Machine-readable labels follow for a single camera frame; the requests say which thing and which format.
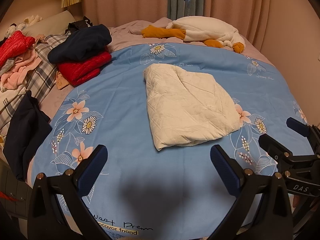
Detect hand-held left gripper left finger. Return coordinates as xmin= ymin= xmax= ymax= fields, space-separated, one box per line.
xmin=27 ymin=144 xmax=108 ymax=240

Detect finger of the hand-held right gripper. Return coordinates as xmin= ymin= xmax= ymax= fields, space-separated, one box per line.
xmin=258 ymin=134 xmax=293 ymax=163
xmin=286 ymin=117 xmax=320 ymax=156

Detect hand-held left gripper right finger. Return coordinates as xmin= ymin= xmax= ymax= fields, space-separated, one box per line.
xmin=211 ymin=144 xmax=294 ymax=240

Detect white quilted jacket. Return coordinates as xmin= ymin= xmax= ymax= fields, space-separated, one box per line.
xmin=143 ymin=64 xmax=242 ymax=152

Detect dark navy cloth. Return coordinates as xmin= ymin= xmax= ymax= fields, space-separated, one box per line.
xmin=2 ymin=91 xmax=53 ymax=182

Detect grey bedside cabinet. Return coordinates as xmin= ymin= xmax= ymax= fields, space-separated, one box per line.
xmin=0 ymin=160 xmax=34 ymax=220

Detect beige floral cloth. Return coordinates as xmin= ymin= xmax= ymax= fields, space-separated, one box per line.
xmin=54 ymin=70 xmax=73 ymax=90

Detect blue floral blanket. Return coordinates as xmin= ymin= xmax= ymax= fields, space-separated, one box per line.
xmin=30 ymin=42 xmax=312 ymax=238

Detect folded red quilted jacket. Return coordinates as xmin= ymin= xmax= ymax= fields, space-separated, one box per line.
xmin=57 ymin=51 xmax=112 ymax=87

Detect white printed cloth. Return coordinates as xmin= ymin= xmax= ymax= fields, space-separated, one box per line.
xmin=0 ymin=91 xmax=19 ymax=115

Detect plaid bedding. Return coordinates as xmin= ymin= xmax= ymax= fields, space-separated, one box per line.
xmin=0 ymin=35 xmax=68 ymax=135

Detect folded navy garment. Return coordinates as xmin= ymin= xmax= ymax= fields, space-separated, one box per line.
xmin=47 ymin=24 xmax=112 ymax=64

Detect pink fleece garment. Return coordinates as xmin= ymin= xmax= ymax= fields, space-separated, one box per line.
xmin=0 ymin=49 xmax=43 ymax=90

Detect white and orange goose plush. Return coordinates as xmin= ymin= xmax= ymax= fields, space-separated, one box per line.
xmin=141 ymin=17 xmax=247 ymax=53

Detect lilac grey bed sheet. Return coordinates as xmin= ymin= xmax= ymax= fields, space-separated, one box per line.
xmin=42 ymin=17 xmax=265 ymax=115

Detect dark bag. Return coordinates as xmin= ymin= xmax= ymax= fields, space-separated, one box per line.
xmin=66 ymin=17 xmax=94 ymax=32

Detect crumpled red quilted jacket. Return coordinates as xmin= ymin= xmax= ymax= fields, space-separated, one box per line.
xmin=0 ymin=30 xmax=35 ymax=67

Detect white pillow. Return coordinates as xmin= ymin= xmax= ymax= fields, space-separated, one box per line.
xmin=22 ymin=10 xmax=75 ymax=37

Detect small white plush toys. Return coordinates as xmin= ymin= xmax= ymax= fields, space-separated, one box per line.
xmin=6 ymin=15 xmax=43 ymax=34

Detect beige curtain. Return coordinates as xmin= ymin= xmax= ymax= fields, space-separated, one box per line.
xmin=81 ymin=0 xmax=320 ymax=55

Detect teal curtain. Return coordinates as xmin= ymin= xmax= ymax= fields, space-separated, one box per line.
xmin=167 ymin=0 xmax=204 ymax=20

